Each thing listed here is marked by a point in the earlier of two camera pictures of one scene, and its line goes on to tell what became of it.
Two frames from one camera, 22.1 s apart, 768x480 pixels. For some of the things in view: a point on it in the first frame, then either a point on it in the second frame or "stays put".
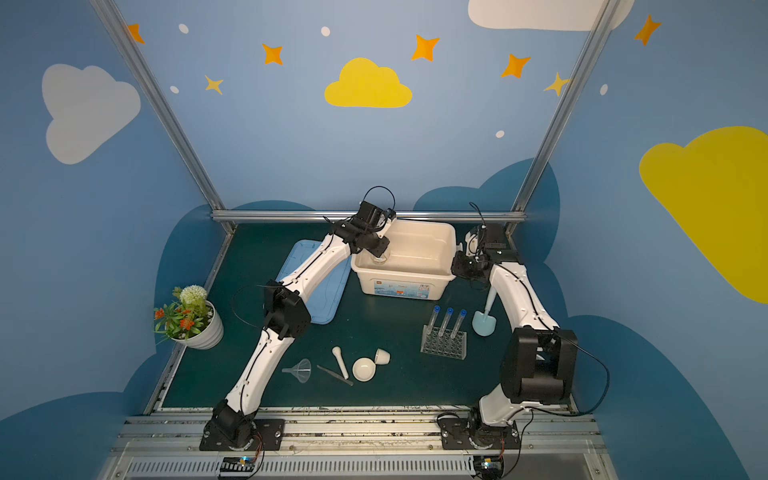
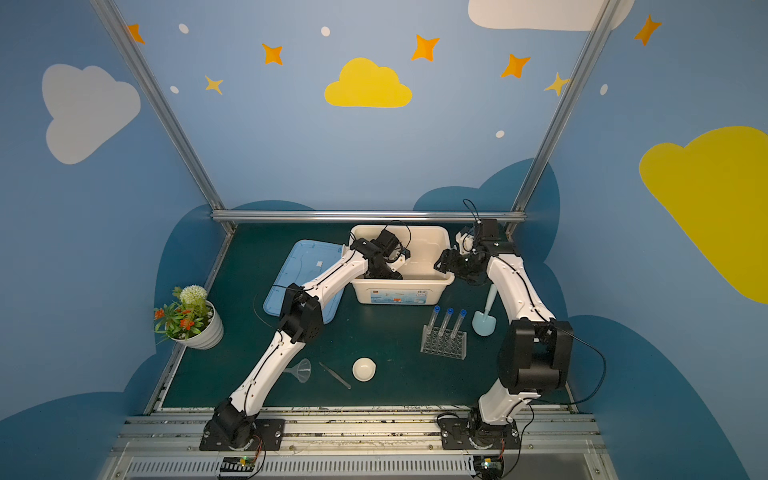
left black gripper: [372, 241] -> [392, 262]
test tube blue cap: [441, 331] stays put
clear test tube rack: [444, 345] stays put
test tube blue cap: [436, 311] stays put
